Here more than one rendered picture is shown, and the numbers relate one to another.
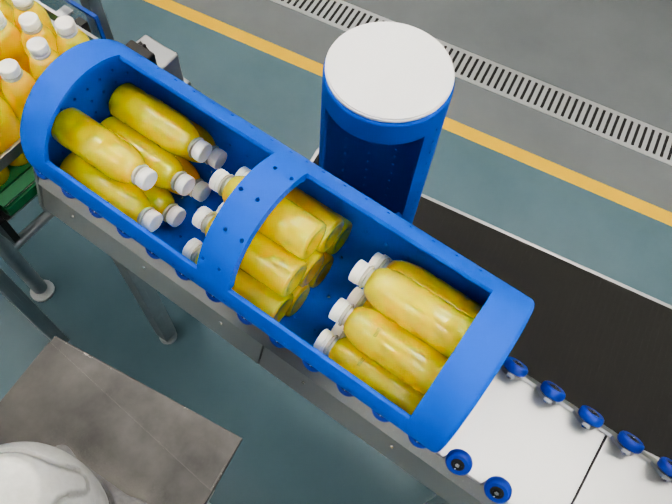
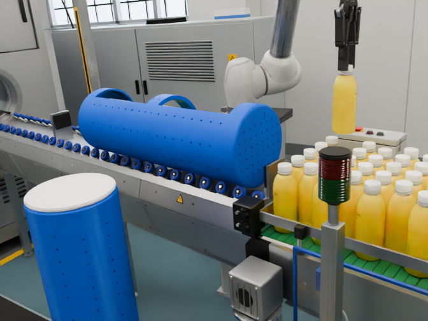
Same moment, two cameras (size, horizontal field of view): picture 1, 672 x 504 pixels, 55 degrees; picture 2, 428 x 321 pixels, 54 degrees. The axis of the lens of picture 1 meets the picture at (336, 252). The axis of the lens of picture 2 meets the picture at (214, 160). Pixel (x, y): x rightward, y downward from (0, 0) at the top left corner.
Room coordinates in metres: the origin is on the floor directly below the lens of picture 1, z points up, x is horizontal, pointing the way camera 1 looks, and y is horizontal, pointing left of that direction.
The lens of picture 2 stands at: (2.09, 0.64, 1.54)
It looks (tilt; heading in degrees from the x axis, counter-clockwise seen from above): 20 degrees down; 192
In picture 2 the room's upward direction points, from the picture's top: 4 degrees counter-clockwise
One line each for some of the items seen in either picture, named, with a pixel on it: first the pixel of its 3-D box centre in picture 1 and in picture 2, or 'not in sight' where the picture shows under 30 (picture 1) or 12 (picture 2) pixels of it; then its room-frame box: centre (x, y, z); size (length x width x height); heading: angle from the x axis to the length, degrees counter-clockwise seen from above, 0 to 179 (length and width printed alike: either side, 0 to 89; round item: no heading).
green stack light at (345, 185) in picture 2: not in sight; (334, 186); (1.28, 0.70, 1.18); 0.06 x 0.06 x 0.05
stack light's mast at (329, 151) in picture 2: not in sight; (334, 188); (1.28, 0.70, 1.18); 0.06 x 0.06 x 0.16
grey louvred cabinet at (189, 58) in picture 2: not in sight; (163, 106); (-1.56, -0.60, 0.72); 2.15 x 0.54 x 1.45; 68
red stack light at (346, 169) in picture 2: not in sight; (334, 165); (1.28, 0.70, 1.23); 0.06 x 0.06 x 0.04
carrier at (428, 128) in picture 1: (369, 183); (94, 306); (0.98, -0.07, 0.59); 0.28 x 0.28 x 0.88
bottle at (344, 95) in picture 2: not in sight; (344, 102); (0.75, 0.77, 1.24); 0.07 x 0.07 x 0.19
